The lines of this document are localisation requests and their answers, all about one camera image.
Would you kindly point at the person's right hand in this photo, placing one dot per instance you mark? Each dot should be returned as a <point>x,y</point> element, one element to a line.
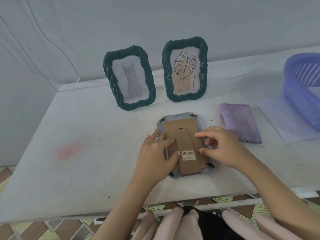
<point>225,147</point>

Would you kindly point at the person's left hand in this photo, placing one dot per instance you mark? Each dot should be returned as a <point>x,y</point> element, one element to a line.
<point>152,162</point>

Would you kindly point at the person's left thumb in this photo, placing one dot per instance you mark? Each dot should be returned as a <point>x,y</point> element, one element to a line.
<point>173,157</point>

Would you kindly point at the person's right thumb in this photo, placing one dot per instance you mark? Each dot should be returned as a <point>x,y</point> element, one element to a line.
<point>207,151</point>

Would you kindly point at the grey frame with cardboard back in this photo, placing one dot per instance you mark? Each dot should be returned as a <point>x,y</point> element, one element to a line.
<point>186,127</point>

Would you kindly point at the person's left forearm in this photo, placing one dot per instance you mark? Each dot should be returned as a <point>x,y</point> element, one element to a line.
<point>130,209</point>

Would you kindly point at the person's right forearm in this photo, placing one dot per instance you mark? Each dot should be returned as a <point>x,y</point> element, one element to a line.
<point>280,194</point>

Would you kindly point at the purple folded cloth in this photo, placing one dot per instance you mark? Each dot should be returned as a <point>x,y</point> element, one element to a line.
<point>238,122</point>

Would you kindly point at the black garment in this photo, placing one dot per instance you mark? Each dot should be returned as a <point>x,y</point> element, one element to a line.
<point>212,226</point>

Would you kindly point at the white plastic sheet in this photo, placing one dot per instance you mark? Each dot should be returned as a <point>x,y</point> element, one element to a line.
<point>282,119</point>

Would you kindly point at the small black white object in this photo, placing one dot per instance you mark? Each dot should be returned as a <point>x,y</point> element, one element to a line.
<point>100,220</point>

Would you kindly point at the purple plastic basket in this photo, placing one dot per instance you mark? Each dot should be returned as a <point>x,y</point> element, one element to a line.
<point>296,97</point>

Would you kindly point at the white metal table frame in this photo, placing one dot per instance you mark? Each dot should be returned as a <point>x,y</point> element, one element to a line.
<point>275,200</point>

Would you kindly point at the green frame with leaf drawing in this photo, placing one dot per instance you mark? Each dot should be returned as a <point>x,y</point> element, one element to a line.
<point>185,69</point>

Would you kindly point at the green frame with cat picture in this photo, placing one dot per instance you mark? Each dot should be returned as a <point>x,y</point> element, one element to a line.
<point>130,77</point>

